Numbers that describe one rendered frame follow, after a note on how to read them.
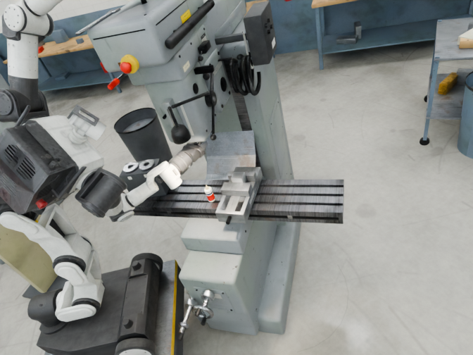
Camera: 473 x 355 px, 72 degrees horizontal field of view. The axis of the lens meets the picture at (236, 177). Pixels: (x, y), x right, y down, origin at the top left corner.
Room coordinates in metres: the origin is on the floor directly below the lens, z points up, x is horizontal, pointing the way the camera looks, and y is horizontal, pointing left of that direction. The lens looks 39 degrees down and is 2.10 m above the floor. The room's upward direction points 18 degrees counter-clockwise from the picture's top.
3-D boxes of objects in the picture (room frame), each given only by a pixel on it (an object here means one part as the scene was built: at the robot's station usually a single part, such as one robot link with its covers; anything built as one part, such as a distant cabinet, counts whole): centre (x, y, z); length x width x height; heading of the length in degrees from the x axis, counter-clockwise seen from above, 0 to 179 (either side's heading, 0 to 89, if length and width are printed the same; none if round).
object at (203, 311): (0.94, 0.35, 0.60); 0.16 x 0.12 x 0.12; 154
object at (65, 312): (1.16, 1.01, 0.68); 0.21 x 0.20 x 0.13; 85
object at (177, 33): (1.35, -0.02, 1.79); 0.45 x 0.04 x 0.04; 154
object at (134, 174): (1.59, 0.51, 1.00); 0.22 x 0.12 x 0.20; 74
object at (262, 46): (1.50, -0.31, 1.62); 0.20 x 0.09 x 0.21; 154
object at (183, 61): (1.42, 0.11, 1.68); 0.34 x 0.24 x 0.10; 154
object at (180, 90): (1.39, 0.12, 1.47); 0.21 x 0.19 x 0.32; 64
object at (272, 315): (1.61, 0.02, 0.10); 1.20 x 0.60 x 0.20; 154
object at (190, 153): (1.32, 0.19, 1.24); 0.13 x 0.12 x 0.10; 45
